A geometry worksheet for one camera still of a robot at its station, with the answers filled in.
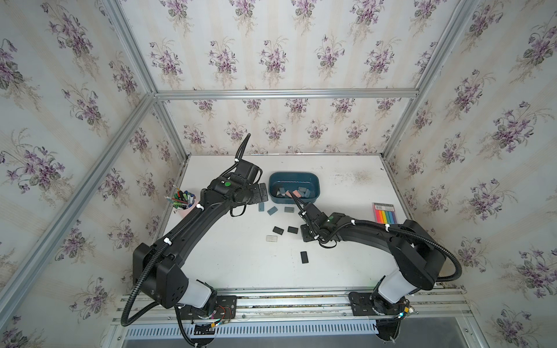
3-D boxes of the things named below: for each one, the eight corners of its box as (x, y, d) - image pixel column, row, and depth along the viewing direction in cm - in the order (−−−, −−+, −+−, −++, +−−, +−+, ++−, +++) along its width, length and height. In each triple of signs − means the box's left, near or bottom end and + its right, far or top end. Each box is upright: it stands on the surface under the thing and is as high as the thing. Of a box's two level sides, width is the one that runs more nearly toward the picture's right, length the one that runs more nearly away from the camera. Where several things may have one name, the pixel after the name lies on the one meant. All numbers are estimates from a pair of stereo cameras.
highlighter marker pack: (376, 224, 97) (378, 221, 95) (370, 205, 103) (371, 202, 101) (398, 224, 97) (400, 221, 95) (390, 205, 103) (392, 202, 101)
